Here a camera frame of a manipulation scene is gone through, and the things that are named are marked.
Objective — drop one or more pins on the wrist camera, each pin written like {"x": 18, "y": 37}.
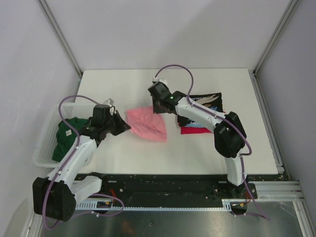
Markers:
{"x": 103, "y": 112}
{"x": 159, "y": 89}

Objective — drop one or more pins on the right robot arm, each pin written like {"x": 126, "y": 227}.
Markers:
{"x": 229, "y": 136}

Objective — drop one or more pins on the white perforated plastic basket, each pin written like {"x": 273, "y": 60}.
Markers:
{"x": 47, "y": 140}

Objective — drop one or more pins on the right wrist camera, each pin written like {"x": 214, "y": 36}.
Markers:
{"x": 159, "y": 89}

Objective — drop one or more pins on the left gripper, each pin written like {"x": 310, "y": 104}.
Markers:
{"x": 123, "y": 126}

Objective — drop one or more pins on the white cable duct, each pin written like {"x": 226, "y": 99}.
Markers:
{"x": 100, "y": 204}

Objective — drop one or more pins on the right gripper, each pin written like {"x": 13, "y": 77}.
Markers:
{"x": 156, "y": 109}

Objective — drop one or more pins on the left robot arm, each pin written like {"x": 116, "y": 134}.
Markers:
{"x": 56, "y": 195}

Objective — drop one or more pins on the right aluminium frame post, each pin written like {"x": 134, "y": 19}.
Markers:
{"x": 281, "y": 26}

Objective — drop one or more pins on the aluminium frame post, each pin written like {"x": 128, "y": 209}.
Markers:
{"x": 60, "y": 36}
{"x": 281, "y": 26}

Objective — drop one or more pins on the green t shirt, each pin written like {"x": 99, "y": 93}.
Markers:
{"x": 65, "y": 137}

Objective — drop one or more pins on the left aluminium frame post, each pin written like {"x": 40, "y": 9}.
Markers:
{"x": 60, "y": 36}

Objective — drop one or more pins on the pink t shirt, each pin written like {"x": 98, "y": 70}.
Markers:
{"x": 146, "y": 124}

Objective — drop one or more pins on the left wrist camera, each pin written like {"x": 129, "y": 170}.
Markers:
{"x": 103, "y": 112}

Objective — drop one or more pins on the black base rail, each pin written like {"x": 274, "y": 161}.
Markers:
{"x": 174, "y": 190}

